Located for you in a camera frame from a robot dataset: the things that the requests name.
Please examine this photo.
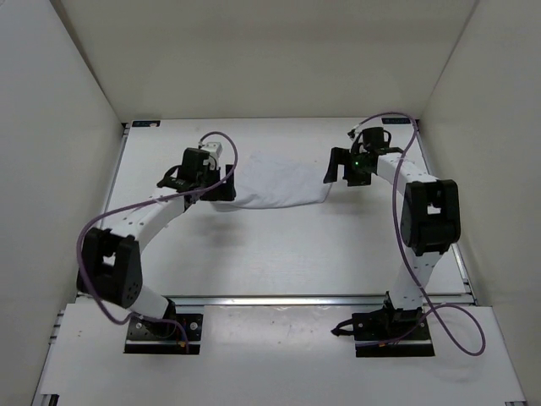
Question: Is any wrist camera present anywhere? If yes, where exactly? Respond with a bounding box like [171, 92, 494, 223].
[198, 141, 223, 160]
[347, 127, 391, 153]

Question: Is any right corner label sticker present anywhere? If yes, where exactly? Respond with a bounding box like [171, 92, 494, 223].
[381, 117, 411, 125]

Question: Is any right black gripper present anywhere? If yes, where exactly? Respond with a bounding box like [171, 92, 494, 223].
[323, 148, 371, 187]

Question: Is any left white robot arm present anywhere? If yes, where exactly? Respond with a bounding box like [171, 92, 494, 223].
[76, 142, 236, 337]

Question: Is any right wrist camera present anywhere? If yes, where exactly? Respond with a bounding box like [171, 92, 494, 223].
[347, 127, 391, 153]

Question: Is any left corner label sticker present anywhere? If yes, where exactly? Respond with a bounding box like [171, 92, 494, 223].
[131, 120, 161, 128]

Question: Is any white skirt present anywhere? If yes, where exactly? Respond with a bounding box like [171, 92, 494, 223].
[212, 151, 331, 211]

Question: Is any corner label sticker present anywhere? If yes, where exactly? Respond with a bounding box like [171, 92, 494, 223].
[131, 120, 161, 128]
[381, 117, 411, 125]

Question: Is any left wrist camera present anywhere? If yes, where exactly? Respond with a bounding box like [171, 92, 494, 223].
[198, 141, 223, 160]

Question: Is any aluminium table frame rail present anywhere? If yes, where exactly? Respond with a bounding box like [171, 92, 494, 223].
[92, 118, 466, 305]

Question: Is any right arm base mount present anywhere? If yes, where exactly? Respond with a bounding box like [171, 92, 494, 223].
[331, 299, 435, 358]

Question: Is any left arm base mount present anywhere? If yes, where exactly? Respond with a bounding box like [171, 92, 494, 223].
[124, 306, 204, 355]

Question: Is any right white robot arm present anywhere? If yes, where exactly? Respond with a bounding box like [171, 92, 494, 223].
[324, 127, 461, 339]

